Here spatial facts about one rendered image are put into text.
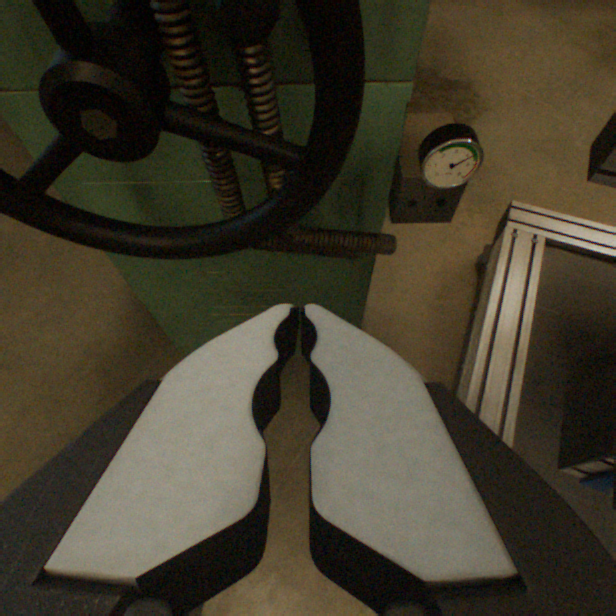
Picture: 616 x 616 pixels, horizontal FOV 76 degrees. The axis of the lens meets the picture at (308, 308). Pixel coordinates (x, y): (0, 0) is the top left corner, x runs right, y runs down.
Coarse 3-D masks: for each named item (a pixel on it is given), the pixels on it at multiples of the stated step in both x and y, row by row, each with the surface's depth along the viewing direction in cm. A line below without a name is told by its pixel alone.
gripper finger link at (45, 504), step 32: (128, 416) 8; (64, 448) 7; (96, 448) 7; (32, 480) 6; (64, 480) 6; (96, 480) 6; (0, 512) 6; (32, 512) 6; (64, 512) 6; (0, 544) 5; (32, 544) 5; (0, 576) 5; (32, 576) 5; (0, 608) 5; (32, 608) 5; (64, 608) 5; (96, 608) 5
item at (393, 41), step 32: (0, 0) 33; (96, 0) 33; (192, 0) 33; (288, 0) 33; (384, 0) 34; (416, 0) 34; (0, 32) 35; (32, 32) 35; (288, 32) 36; (384, 32) 36; (416, 32) 36; (0, 64) 38; (32, 64) 38; (224, 64) 38; (288, 64) 38; (384, 64) 38; (416, 64) 38
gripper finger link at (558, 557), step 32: (448, 416) 8; (480, 448) 7; (480, 480) 6; (512, 480) 6; (544, 480) 6; (512, 512) 6; (544, 512) 6; (512, 544) 5; (544, 544) 5; (576, 544) 5; (544, 576) 5; (576, 576) 5; (608, 576) 5; (448, 608) 5; (480, 608) 5; (512, 608) 5; (544, 608) 5; (576, 608) 5; (608, 608) 5
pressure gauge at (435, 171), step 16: (448, 128) 39; (464, 128) 39; (432, 144) 40; (448, 144) 38; (464, 144) 39; (432, 160) 40; (448, 160) 40; (480, 160) 40; (432, 176) 42; (448, 176) 42; (464, 176) 42
